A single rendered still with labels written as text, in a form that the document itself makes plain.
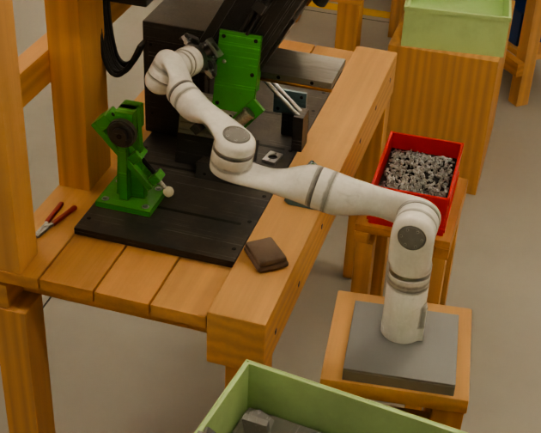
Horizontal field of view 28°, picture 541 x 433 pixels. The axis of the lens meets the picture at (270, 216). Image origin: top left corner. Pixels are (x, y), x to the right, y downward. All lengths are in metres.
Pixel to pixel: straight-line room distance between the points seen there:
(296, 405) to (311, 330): 1.58
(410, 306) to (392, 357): 0.12
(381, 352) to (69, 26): 1.07
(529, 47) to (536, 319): 1.67
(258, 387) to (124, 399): 1.34
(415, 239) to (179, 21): 1.04
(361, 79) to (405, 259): 1.27
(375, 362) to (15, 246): 0.87
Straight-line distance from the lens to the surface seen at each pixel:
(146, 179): 2.73
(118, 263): 2.62
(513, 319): 3.98
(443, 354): 2.40
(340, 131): 3.14
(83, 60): 2.71
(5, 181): 2.46
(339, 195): 2.25
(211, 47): 2.80
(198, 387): 3.56
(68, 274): 2.59
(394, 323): 2.38
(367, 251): 2.97
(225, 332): 2.45
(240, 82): 2.84
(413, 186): 2.97
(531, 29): 5.22
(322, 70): 2.96
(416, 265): 2.28
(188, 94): 2.41
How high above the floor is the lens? 2.44
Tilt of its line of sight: 34 degrees down
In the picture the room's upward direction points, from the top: 3 degrees clockwise
